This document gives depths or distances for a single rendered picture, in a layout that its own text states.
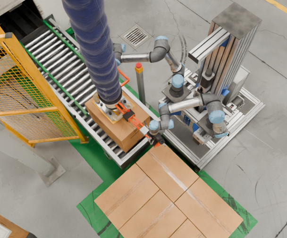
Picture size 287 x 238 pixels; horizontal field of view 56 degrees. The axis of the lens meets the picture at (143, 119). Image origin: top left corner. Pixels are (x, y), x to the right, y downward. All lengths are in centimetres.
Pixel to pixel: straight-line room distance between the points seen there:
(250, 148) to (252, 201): 67
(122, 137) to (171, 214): 94
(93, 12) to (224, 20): 93
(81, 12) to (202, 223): 226
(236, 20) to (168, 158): 165
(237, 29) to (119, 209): 204
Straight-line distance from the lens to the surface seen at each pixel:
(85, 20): 167
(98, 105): 275
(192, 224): 298
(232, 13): 214
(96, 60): 195
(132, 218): 297
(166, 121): 214
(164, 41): 244
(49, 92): 265
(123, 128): 277
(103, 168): 366
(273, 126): 410
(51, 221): 373
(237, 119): 291
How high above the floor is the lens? 349
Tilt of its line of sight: 66 degrees down
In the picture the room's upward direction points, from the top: 7 degrees counter-clockwise
